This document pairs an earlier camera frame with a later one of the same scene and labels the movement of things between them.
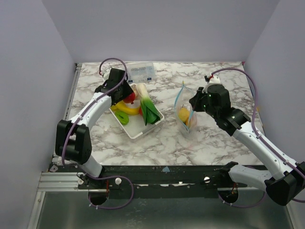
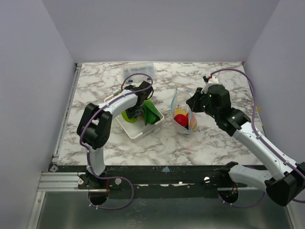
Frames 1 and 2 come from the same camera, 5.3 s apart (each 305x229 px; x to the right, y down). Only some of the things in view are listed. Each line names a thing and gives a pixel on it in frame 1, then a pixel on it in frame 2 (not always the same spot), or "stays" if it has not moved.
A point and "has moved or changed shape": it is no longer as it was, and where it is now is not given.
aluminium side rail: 57,157 stays
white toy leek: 150,113 stays
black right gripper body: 196,101 stays
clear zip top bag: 184,109 has moved or changed shape
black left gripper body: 124,91 to 134,112
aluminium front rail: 60,182 stays
